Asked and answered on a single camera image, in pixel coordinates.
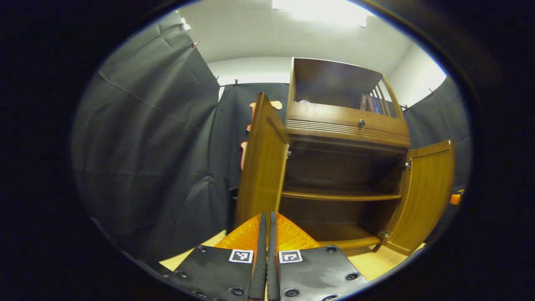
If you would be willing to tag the wooden shoe cabinet door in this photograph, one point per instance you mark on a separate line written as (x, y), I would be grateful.
(426, 196)
(261, 175)

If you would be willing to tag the large ceiling light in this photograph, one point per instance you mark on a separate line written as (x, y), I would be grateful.
(322, 10)

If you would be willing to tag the wooden drawer with black knob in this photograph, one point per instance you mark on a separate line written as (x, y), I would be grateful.
(322, 115)

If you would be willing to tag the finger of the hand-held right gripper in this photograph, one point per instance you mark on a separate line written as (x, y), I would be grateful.
(456, 197)

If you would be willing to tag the wooden double-door shoe cabinet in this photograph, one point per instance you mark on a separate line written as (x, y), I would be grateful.
(334, 83)

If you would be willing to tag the small ceiling light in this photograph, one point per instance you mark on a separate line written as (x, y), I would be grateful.
(185, 24)

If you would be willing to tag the black backdrop cloth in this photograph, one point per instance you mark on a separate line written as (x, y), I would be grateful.
(146, 146)

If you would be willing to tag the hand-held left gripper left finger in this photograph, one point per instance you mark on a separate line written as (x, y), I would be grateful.
(221, 271)

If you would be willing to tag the metal door hinge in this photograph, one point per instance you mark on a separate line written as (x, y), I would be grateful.
(383, 236)
(407, 165)

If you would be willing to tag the dark brown book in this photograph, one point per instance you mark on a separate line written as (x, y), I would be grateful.
(365, 103)

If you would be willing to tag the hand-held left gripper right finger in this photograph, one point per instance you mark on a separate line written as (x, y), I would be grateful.
(313, 271)

